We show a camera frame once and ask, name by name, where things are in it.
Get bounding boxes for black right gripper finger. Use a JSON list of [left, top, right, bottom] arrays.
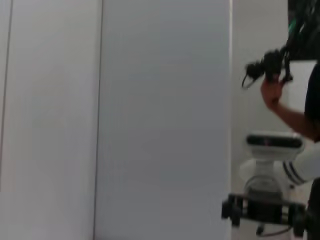
[[287, 202, 309, 238], [221, 193, 245, 227]]

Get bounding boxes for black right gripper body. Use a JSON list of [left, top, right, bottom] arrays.
[[243, 196, 289, 224]]

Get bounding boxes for black handheld controller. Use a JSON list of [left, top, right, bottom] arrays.
[[241, 48, 294, 90]]

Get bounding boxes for person's bare forearm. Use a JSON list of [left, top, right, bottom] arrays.
[[271, 100, 320, 142]]

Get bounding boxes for person's hand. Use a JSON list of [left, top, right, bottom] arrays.
[[259, 77, 286, 110]]

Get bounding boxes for person's dark clothed body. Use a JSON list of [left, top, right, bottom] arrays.
[[303, 63, 320, 240]]

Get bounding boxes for grey right arm cable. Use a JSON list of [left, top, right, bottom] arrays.
[[256, 223, 293, 237]]

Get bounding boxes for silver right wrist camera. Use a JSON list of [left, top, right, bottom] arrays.
[[246, 133, 304, 156]]

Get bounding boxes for black hanging cable bundle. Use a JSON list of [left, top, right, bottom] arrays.
[[284, 0, 320, 61]]

